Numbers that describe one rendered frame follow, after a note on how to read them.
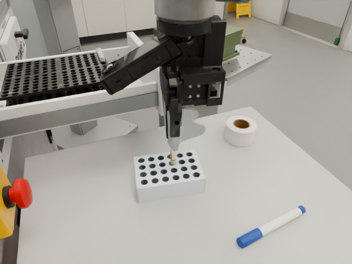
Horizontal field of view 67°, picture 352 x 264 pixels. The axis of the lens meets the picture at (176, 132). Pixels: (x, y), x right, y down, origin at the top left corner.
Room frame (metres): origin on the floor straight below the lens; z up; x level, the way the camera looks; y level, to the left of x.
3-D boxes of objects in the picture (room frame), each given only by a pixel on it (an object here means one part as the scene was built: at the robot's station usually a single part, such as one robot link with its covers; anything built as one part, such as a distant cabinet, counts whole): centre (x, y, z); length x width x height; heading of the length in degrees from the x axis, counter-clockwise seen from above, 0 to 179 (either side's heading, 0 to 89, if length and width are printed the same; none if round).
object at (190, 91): (0.36, -0.02, 1.00); 0.09 x 0.08 x 0.12; 101
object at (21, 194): (0.23, 0.21, 0.88); 0.04 x 0.03 x 0.04; 22
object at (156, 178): (0.36, 0.01, 0.78); 0.12 x 0.08 x 0.04; 101
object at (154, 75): (0.64, 0.08, 0.87); 0.29 x 0.02 x 0.11; 22
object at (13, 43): (0.81, 0.49, 0.87); 0.29 x 0.02 x 0.11; 22
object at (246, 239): (0.26, -0.16, 0.77); 0.14 x 0.02 x 0.02; 118
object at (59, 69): (0.56, 0.26, 0.87); 0.22 x 0.18 x 0.06; 112
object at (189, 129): (0.34, -0.02, 0.90); 0.06 x 0.03 x 0.09; 101
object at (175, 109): (0.33, 0.00, 0.94); 0.05 x 0.02 x 0.09; 11
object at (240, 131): (0.50, -0.15, 0.78); 0.07 x 0.07 x 0.04
